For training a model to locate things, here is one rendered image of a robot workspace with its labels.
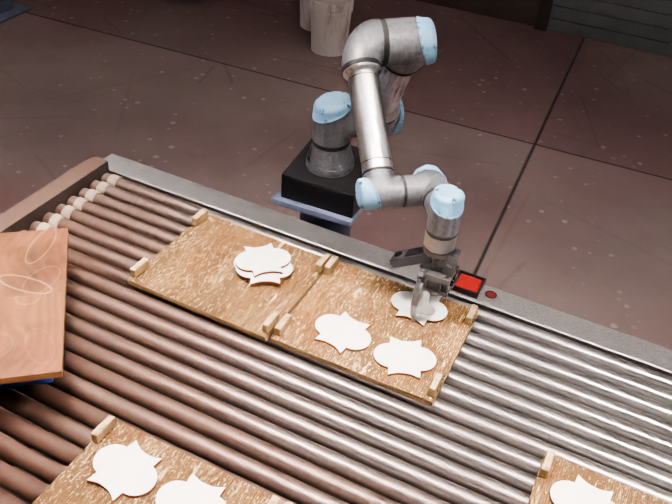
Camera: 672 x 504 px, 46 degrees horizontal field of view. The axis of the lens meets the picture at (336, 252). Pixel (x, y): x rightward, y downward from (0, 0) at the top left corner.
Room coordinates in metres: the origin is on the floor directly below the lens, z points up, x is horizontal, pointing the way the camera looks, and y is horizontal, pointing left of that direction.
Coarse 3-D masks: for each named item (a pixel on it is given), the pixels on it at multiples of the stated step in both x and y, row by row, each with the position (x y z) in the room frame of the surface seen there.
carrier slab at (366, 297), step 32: (320, 288) 1.54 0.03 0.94; (352, 288) 1.55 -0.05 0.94; (384, 288) 1.56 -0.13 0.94; (384, 320) 1.44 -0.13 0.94; (448, 320) 1.46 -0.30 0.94; (320, 352) 1.31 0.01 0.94; (352, 352) 1.32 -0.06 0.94; (448, 352) 1.35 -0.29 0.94; (384, 384) 1.23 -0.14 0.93; (416, 384) 1.24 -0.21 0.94
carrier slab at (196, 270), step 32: (224, 224) 1.78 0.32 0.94; (160, 256) 1.61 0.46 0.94; (192, 256) 1.62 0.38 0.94; (224, 256) 1.64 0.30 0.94; (320, 256) 1.67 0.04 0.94; (160, 288) 1.48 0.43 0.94; (192, 288) 1.50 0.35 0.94; (224, 288) 1.51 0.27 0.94; (256, 288) 1.52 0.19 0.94; (288, 288) 1.53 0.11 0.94; (224, 320) 1.39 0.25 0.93; (256, 320) 1.40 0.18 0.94
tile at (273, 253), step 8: (248, 248) 1.65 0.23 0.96; (256, 248) 1.65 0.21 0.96; (264, 248) 1.65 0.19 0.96; (272, 248) 1.66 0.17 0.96; (240, 256) 1.61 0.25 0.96; (248, 256) 1.61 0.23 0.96; (256, 256) 1.62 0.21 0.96; (264, 256) 1.62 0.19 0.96; (272, 256) 1.62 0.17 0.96; (280, 256) 1.63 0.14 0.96; (288, 256) 1.63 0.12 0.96; (240, 264) 1.58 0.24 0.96; (248, 264) 1.58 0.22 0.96; (256, 264) 1.58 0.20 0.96; (264, 264) 1.59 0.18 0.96; (272, 264) 1.59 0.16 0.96; (280, 264) 1.59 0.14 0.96; (288, 264) 1.60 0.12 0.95; (256, 272) 1.55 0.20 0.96; (264, 272) 1.56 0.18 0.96; (272, 272) 1.56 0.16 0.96; (280, 272) 1.56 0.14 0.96
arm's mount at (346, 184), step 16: (304, 160) 2.12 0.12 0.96; (288, 176) 2.03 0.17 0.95; (304, 176) 2.04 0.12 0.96; (352, 176) 2.05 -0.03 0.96; (288, 192) 2.03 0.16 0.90; (304, 192) 2.02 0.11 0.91; (320, 192) 2.00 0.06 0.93; (336, 192) 1.98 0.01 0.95; (352, 192) 1.97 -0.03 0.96; (320, 208) 2.00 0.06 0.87; (336, 208) 1.98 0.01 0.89; (352, 208) 1.96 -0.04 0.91
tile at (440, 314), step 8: (392, 296) 1.53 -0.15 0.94; (400, 296) 1.53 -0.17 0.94; (408, 296) 1.53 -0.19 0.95; (432, 296) 1.54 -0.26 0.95; (440, 296) 1.54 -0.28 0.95; (392, 304) 1.50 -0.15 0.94; (400, 304) 1.50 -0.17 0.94; (408, 304) 1.50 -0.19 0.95; (432, 304) 1.51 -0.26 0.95; (440, 304) 1.51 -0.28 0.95; (400, 312) 1.47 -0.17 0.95; (408, 312) 1.47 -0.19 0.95; (440, 312) 1.48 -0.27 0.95; (416, 320) 1.44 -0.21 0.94; (424, 320) 1.44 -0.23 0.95; (432, 320) 1.45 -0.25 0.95; (440, 320) 1.45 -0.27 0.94
